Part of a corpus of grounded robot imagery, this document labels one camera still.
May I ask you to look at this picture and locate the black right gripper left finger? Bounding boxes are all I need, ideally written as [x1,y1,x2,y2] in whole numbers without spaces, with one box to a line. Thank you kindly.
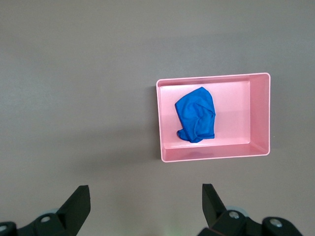
[0,184,92,236]

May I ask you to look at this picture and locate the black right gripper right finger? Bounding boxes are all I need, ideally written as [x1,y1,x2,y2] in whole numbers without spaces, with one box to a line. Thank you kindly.
[196,182,302,236]

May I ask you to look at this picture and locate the blue cloth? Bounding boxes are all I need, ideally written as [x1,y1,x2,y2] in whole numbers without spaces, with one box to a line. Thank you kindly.
[174,86,217,144]

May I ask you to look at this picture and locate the pink plastic bin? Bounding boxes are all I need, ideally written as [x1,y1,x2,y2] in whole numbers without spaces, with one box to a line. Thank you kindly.
[156,72,272,164]

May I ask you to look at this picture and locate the brown table cover sheet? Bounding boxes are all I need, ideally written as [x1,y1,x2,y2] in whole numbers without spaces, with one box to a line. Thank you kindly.
[0,0,315,236]

